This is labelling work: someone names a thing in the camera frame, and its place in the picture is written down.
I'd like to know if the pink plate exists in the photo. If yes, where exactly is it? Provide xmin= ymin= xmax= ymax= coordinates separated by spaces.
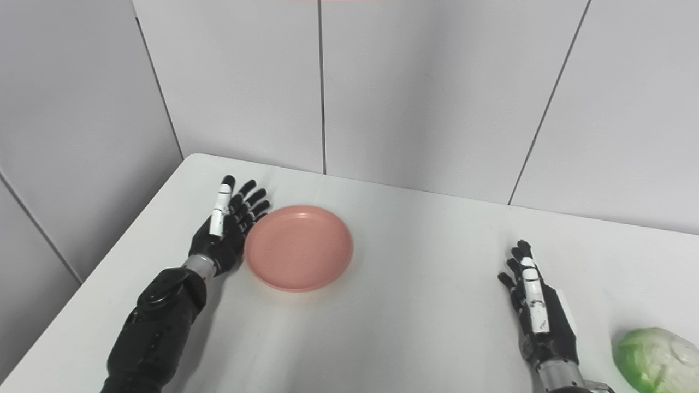
xmin=244 ymin=205 xmax=354 ymax=292

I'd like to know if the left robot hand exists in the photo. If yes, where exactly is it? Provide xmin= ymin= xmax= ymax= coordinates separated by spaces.
xmin=188 ymin=175 xmax=271 ymax=277

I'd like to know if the green cabbage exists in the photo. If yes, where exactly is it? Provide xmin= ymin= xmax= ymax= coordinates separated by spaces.
xmin=612 ymin=327 xmax=699 ymax=393

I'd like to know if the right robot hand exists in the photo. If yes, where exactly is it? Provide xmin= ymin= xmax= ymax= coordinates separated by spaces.
xmin=497 ymin=240 xmax=580 ymax=367

